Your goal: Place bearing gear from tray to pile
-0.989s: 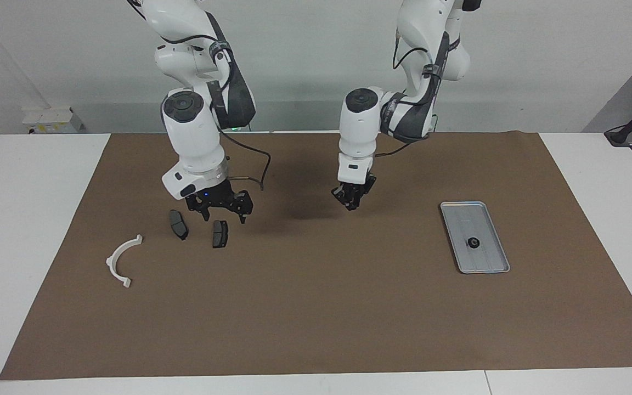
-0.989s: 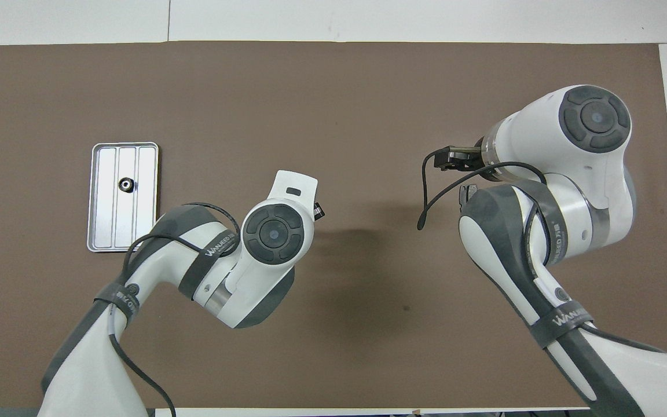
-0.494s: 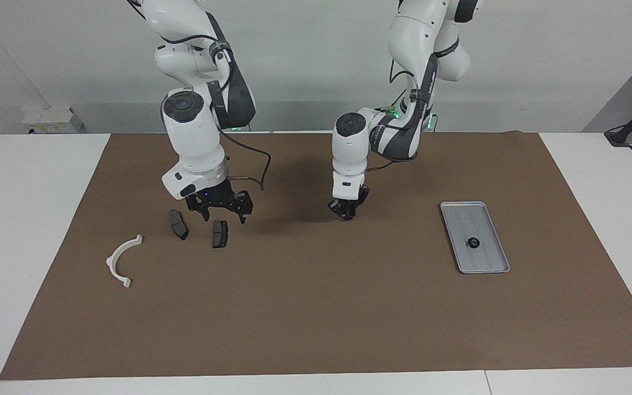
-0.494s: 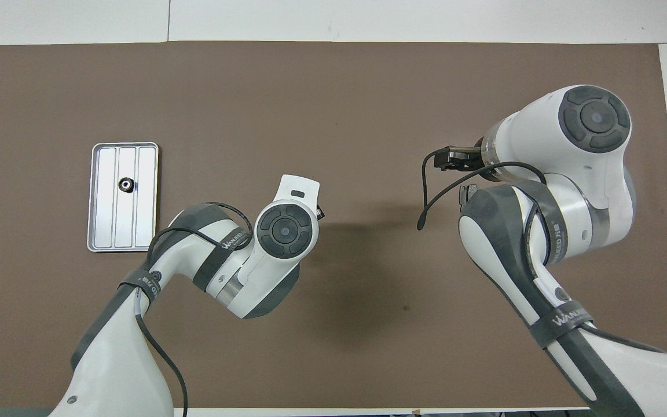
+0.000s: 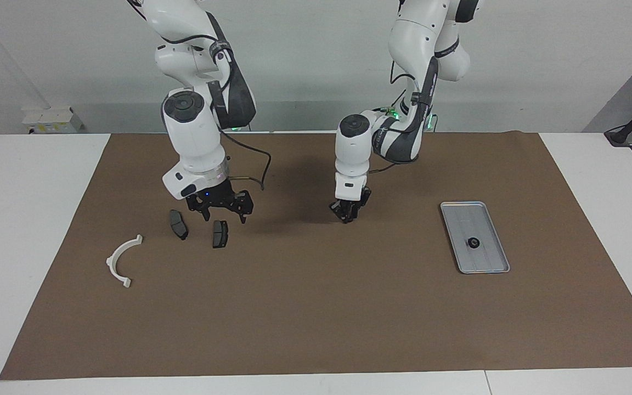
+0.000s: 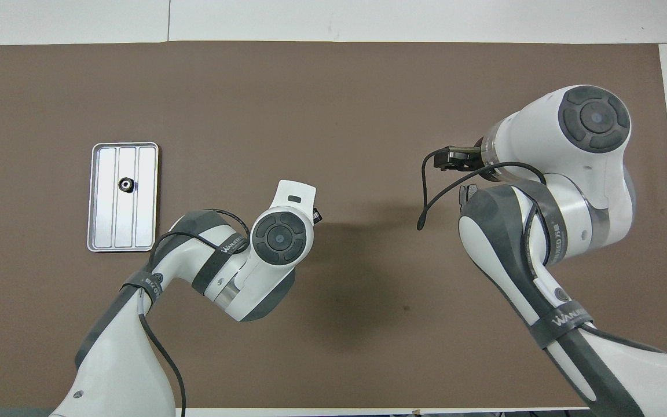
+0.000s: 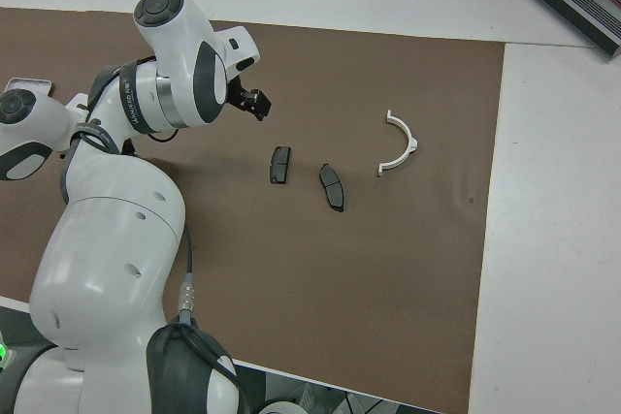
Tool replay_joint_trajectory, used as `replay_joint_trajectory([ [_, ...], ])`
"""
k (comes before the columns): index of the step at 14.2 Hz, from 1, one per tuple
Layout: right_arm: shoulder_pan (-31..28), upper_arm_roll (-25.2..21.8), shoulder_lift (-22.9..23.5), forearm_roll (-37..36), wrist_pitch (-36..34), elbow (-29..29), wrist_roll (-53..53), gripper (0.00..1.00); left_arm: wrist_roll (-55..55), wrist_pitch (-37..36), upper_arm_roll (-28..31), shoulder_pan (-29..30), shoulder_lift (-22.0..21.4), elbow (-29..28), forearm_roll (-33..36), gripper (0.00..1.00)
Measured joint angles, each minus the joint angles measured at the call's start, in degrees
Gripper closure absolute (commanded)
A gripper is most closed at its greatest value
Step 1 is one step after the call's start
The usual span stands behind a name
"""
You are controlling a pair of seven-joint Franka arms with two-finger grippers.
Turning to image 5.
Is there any silver metal tray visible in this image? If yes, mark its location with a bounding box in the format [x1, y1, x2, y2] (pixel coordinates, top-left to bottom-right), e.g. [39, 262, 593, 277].
[439, 201, 511, 274]

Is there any angled grey brake pad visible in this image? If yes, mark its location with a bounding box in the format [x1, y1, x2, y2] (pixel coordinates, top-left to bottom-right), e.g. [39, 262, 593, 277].
[169, 209, 189, 241]

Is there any brown table mat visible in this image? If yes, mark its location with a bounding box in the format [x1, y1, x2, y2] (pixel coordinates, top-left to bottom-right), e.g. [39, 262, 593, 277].
[0, 132, 632, 381]

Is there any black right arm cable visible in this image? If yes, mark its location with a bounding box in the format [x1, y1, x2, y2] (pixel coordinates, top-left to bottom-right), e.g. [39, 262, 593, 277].
[160, 33, 272, 191]

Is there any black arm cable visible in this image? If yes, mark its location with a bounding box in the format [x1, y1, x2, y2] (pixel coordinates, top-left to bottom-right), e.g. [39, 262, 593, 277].
[368, 55, 421, 175]
[160, 33, 272, 191]

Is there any white curved plastic bracket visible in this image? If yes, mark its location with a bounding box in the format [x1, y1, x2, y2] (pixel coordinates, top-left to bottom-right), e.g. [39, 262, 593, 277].
[106, 234, 144, 289]

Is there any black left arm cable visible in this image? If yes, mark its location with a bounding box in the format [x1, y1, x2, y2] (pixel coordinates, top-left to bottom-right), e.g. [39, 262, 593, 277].
[368, 55, 421, 175]

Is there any white wall power box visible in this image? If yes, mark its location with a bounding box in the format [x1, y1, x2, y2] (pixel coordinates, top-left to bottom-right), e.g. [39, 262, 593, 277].
[22, 107, 84, 134]

